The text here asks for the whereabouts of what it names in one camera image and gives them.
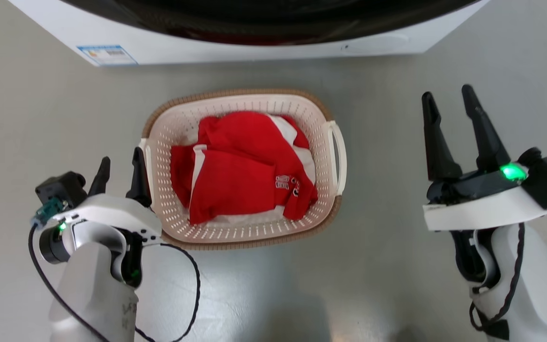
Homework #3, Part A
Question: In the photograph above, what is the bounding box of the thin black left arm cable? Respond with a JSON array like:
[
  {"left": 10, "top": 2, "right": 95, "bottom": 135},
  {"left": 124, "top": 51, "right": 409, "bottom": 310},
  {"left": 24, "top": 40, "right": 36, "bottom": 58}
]
[
  {"left": 28, "top": 223, "right": 110, "bottom": 342},
  {"left": 135, "top": 242, "right": 202, "bottom": 342}
]

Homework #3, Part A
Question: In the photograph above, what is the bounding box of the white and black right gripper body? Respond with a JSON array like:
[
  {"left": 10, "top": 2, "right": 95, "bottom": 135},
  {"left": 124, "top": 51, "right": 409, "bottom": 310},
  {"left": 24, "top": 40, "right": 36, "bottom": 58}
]
[{"left": 423, "top": 163, "right": 547, "bottom": 232}]

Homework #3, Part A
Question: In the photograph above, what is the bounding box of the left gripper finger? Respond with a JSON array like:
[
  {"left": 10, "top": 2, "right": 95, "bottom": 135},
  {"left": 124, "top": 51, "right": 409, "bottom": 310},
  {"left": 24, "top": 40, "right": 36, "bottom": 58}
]
[
  {"left": 88, "top": 156, "right": 111, "bottom": 197},
  {"left": 126, "top": 147, "right": 153, "bottom": 208}
]

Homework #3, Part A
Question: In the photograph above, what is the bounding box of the white front-load washing machine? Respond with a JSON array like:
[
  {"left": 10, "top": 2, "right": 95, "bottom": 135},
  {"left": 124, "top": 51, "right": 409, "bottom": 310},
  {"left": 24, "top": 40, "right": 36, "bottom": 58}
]
[{"left": 8, "top": 0, "right": 490, "bottom": 67}]

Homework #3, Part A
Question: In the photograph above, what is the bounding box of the cream perforated plastic laundry basket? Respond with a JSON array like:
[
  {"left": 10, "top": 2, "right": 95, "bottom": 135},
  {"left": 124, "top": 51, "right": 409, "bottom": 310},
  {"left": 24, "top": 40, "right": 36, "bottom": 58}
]
[{"left": 139, "top": 88, "right": 348, "bottom": 251}]

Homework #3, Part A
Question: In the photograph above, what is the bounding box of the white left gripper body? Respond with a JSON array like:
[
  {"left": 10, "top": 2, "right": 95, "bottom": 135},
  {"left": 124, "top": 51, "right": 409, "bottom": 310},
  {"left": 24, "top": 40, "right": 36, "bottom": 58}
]
[{"left": 63, "top": 194, "right": 163, "bottom": 247}]

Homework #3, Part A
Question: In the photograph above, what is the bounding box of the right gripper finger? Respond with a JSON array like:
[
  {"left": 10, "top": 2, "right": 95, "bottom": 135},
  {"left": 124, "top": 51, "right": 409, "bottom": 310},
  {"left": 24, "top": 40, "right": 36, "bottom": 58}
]
[
  {"left": 462, "top": 84, "right": 511, "bottom": 172},
  {"left": 421, "top": 92, "right": 463, "bottom": 181}
]

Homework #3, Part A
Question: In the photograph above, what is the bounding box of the red garment with white stripes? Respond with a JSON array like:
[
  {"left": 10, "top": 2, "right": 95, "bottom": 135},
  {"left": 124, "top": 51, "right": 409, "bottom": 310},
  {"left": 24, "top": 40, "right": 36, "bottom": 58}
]
[{"left": 170, "top": 111, "right": 319, "bottom": 225}]

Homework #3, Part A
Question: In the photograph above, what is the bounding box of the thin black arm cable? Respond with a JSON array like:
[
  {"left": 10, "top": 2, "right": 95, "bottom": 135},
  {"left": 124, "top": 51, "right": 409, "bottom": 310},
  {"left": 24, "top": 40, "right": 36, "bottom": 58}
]
[
  {"left": 28, "top": 223, "right": 110, "bottom": 342},
  {"left": 135, "top": 242, "right": 202, "bottom": 342},
  {"left": 468, "top": 222, "right": 527, "bottom": 333}
]

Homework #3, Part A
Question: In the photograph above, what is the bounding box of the dark round washer door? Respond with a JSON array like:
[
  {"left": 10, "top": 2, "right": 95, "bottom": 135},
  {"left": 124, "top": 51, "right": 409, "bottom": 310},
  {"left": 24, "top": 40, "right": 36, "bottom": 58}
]
[{"left": 60, "top": 0, "right": 481, "bottom": 47}]

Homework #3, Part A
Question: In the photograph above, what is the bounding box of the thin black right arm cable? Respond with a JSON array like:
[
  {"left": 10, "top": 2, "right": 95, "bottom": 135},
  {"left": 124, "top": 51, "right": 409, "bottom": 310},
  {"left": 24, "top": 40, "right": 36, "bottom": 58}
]
[{"left": 468, "top": 222, "right": 527, "bottom": 333}]

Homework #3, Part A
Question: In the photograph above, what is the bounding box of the blue energy label sticker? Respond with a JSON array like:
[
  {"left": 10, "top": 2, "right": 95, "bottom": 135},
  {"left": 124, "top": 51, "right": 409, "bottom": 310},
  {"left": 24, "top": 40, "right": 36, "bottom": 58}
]
[{"left": 76, "top": 45, "right": 139, "bottom": 67}]

